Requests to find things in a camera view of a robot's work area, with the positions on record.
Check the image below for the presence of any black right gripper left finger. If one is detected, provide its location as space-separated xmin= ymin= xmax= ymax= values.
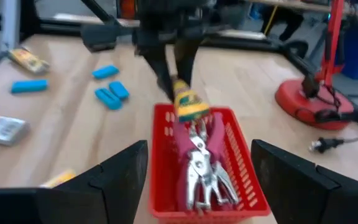
xmin=35 ymin=139 xmax=149 ymax=224

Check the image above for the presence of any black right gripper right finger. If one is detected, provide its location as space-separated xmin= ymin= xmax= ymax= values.
xmin=250 ymin=139 xmax=358 ymax=224

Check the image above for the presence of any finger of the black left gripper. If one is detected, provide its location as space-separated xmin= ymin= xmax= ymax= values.
xmin=140 ymin=47 xmax=176 ymax=103
xmin=174 ymin=39 xmax=202 ymax=88

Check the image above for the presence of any yellow crayon box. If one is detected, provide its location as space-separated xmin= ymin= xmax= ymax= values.
xmin=0 ymin=112 xmax=30 ymax=146
xmin=7 ymin=45 xmax=51 ymax=75
xmin=171 ymin=77 xmax=211 ymax=123
xmin=39 ymin=169 xmax=77 ymax=189

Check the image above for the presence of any pink-handled metal hole punch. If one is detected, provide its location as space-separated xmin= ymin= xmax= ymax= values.
xmin=172 ymin=119 xmax=218 ymax=216
xmin=191 ymin=111 xmax=241 ymax=207

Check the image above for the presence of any orange container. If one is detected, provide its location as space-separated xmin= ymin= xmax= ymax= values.
xmin=119 ymin=0 xmax=137 ymax=20

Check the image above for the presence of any red plastic basket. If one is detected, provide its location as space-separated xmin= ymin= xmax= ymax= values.
xmin=149 ymin=103 xmax=272 ymax=224

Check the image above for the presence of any red desk lamp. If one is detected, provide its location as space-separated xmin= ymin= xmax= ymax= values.
xmin=274 ymin=0 xmax=356 ymax=131

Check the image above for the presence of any person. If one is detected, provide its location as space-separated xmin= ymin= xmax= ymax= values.
xmin=259 ymin=4 xmax=306 ymax=43

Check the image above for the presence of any black lamp power cable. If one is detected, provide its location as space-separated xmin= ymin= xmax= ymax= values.
xmin=294 ymin=83 xmax=358 ymax=154

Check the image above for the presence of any black metal table frame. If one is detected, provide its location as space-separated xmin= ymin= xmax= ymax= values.
xmin=0 ymin=0 xmax=358 ymax=139

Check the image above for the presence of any yellow hanging cable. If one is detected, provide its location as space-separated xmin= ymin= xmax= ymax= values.
xmin=264 ymin=5 xmax=280 ymax=35

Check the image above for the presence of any grey metal post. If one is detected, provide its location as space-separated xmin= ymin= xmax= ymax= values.
xmin=1 ymin=0 xmax=22 ymax=50

